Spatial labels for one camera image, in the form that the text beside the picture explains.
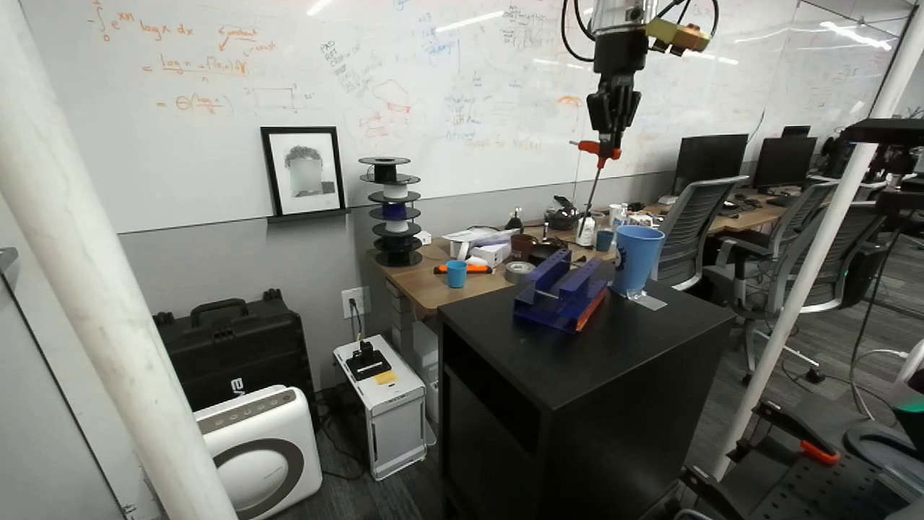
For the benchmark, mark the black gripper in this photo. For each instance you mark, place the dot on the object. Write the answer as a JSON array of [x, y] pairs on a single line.
[[616, 83]]

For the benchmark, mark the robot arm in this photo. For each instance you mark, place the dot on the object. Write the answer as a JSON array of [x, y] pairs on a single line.
[[623, 12]]

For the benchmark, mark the small teal cup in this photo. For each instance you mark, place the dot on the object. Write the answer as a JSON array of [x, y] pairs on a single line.
[[604, 242]]

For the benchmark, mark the large blue plastic cup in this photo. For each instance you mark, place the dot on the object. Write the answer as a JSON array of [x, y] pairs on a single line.
[[639, 255]]

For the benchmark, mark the small blue cup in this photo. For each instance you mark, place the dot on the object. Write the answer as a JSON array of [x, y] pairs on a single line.
[[457, 275]]

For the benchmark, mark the black desk clutter box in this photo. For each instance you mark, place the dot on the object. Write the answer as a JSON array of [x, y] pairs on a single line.
[[561, 219]]

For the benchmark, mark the white jug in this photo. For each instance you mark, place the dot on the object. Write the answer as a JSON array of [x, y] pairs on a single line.
[[588, 233]]

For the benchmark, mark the black computer monitor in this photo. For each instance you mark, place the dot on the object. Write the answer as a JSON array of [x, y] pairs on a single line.
[[711, 161], [783, 161]]

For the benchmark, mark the grey mesh office chair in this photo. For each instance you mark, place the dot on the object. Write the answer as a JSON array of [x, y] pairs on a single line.
[[701, 219]]

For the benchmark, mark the grey tape roll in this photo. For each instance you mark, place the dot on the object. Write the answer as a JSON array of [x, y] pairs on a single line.
[[519, 269]]

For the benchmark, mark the long wooden office desk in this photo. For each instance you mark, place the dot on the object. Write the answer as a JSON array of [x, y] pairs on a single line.
[[747, 222]]

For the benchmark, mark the silver metal plate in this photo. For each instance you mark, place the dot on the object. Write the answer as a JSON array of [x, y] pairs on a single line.
[[649, 301]]

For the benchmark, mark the white cardboard box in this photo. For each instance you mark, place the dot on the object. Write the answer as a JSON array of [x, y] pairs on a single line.
[[477, 248]]

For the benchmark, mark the orange marker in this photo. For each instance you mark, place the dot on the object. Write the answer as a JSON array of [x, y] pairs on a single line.
[[481, 268]]

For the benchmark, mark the grey office chair with armrests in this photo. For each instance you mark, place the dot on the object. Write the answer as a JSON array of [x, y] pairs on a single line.
[[790, 249]]

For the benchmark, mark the blue filament spool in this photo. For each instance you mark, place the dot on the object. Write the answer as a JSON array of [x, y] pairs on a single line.
[[395, 207]]

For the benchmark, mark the white filament spool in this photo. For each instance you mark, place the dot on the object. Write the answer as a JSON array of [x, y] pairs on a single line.
[[396, 230]]

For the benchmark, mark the black filament spool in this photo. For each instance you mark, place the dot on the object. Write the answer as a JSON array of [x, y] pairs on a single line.
[[396, 252]]

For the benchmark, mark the thin white pvc pole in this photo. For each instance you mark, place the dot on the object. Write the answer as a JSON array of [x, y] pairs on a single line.
[[819, 261]]

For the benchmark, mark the black cabinet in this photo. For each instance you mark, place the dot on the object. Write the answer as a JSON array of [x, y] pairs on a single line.
[[578, 406]]

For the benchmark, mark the framed portrait photo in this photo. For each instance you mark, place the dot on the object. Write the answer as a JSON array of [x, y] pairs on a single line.
[[305, 172]]

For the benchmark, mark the white floor cabinet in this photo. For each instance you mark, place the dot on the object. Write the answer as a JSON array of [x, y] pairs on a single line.
[[391, 424]]

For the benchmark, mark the black hard case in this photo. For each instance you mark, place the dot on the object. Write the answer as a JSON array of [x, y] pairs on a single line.
[[233, 347]]

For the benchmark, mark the white air purifier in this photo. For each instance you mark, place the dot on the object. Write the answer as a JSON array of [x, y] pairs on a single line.
[[262, 451]]

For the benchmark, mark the thick white pvc pole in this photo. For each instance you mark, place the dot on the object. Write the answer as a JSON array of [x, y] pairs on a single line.
[[97, 289]]

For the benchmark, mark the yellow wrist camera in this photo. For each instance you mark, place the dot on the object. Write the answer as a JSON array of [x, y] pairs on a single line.
[[679, 35]]

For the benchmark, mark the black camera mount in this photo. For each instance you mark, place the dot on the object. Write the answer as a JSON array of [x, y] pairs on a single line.
[[883, 132]]

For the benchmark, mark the white wall outlet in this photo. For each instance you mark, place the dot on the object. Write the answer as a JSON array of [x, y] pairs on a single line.
[[353, 301]]

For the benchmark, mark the white wall whiteboard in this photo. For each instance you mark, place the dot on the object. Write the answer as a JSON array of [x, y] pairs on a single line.
[[193, 76]]

